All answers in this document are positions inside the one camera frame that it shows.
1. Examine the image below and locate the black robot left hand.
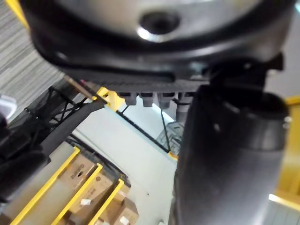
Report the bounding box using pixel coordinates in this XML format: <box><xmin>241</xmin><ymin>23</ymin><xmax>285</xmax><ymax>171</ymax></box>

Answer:
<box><xmin>20</xmin><ymin>0</ymin><xmax>296</xmax><ymax>225</ymax></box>

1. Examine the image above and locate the yellow metal shelf rack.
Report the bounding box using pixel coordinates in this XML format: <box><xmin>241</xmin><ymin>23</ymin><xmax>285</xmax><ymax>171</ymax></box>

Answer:
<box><xmin>9</xmin><ymin>146</ymin><xmax>125</xmax><ymax>225</ymax></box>

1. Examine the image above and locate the white slatted plastic crate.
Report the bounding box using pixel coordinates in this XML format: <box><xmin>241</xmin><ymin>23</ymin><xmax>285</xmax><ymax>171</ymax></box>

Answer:
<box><xmin>156</xmin><ymin>121</ymin><xmax>185</xmax><ymax>153</ymax></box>

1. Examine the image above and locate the thin dark rod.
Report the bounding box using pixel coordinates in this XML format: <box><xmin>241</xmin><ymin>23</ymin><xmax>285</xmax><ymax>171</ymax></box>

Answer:
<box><xmin>160</xmin><ymin>109</ymin><xmax>172</xmax><ymax>152</ymax></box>

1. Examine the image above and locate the brown cardboard box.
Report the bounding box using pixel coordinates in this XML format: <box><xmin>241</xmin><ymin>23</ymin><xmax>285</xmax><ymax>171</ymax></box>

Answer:
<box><xmin>67</xmin><ymin>172</ymin><xmax>119</xmax><ymax>214</ymax></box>
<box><xmin>92</xmin><ymin>187</ymin><xmax>139</xmax><ymax>225</ymax></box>
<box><xmin>57</xmin><ymin>154</ymin><xmax>98</xmax><ymax>191</ymax></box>

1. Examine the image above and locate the black foam padded tube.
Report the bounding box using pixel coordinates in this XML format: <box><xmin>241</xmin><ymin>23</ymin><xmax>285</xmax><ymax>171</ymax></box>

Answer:
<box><xmin>41</xmin><ymin>102</ymin><xmax>105</xmax><ymax>162</ymax></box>

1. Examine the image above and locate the brass coloured rod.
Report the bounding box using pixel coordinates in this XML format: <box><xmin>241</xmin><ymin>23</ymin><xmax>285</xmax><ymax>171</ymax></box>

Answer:
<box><xmin>64</xmin><ymin>75</ymin><xmax>97</xmax><ymax>101</ymax></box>

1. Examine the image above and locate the black bulky object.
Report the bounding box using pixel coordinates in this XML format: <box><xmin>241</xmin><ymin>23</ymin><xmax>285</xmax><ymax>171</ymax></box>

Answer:
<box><xmin>0</xmin><ymin>114</ymin><xmax>52</xmax><ymax>203</ymax></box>

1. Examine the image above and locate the white blurred plastic part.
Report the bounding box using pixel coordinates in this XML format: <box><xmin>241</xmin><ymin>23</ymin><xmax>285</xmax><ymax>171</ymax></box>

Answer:
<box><xmin>0</xmin><ymin>94</ymin><xmax>17</xmax><ymax>119</ymax></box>

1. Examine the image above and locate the yellow metal bracket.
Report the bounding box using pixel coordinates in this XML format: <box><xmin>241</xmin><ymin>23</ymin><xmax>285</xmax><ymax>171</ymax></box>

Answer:
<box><xmin>92</xmin><ymin>86</ymin><xmax>125</xmax><ymax>113</ymax></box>

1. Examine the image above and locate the black lattice truss frame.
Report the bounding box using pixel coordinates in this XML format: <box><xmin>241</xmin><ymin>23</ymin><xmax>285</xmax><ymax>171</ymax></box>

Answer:
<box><xmin>9</xmin><ymin>86</ymin><xmax>83</xmax><ymax>143</ymax></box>

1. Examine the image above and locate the yellow metal post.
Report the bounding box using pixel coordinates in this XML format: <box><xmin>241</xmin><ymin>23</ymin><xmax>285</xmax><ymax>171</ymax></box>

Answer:
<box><xmin>4</xmin><ymin>0</ymin><xmax>30</xmax><ymax>30</ymax></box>

